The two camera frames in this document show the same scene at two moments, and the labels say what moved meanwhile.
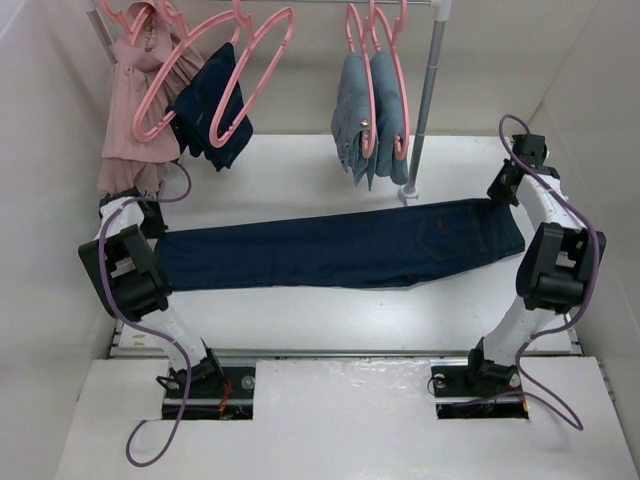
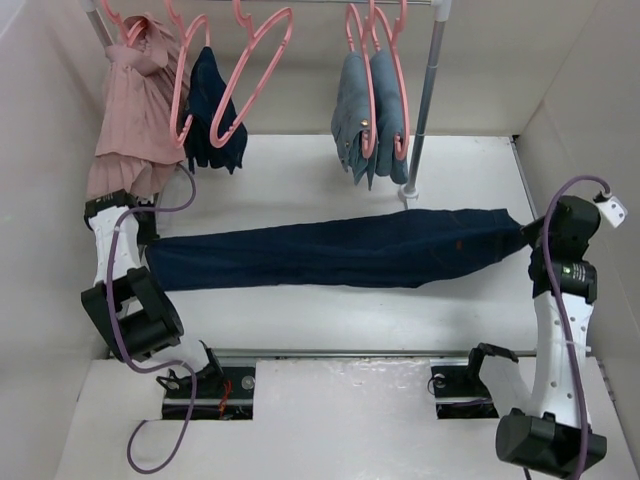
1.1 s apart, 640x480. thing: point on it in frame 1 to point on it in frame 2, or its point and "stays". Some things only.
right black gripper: (497, 192) to (530, 230)
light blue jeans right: (389, 143) stays
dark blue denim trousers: (393, 246) stays
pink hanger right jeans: (378, 14) stays
